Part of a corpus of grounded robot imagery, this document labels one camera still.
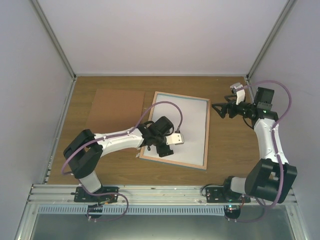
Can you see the left aluminium corner post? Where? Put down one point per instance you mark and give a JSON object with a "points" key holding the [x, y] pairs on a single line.
{"points": [[51, 34]]}

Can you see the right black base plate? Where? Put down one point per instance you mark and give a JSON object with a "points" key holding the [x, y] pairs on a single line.
{"points": [[221, 194]]}

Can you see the grey slotted cable duct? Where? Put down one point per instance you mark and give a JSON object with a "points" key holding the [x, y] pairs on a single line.
{"points": [[134, 210]]}

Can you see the blue wooden picture frame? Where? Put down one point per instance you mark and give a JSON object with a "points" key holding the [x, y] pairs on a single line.
{"points": [[207, 135]]}

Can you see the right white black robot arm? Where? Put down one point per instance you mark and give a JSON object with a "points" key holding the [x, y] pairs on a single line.
{"points": [[272, 177]]}

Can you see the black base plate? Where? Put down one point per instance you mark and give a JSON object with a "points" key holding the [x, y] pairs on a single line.
{"points": [[107, 194], [221, 194]]}

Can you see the brown backing board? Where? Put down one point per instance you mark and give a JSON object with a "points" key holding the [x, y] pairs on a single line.
{"points": [[114, 110]]}

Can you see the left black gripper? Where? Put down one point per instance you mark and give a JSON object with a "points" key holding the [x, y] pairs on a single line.
{"points": [[164, 152]]}

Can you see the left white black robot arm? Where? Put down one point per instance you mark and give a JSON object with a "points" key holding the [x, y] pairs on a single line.
{"points": [[84, 152]]}

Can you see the aluminium front rail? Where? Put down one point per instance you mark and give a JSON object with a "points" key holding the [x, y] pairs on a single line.
{"points": [[180, 195]]}

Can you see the aluminium corner post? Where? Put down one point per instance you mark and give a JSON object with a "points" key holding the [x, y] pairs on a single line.
{"points": [[285, 12], [51, 34]]}

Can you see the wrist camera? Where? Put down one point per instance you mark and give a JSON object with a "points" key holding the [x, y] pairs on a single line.
{"points": [[174, 139], [239, 91]]}

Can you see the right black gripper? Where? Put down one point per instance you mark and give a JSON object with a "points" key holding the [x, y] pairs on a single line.
{"points": [[224, 106]]}

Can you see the right aluminium corner post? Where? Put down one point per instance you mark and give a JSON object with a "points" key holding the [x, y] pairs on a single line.
{"points": [[285, 12]]}

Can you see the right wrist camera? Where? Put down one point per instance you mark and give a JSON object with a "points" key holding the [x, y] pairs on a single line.
{"points": [[239, 91]]}

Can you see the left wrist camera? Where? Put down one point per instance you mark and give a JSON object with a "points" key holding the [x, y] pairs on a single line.
{"points": [[174, 139]]}

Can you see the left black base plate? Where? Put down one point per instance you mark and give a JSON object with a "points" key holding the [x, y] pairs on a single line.
{"points": [[107, 194]]}

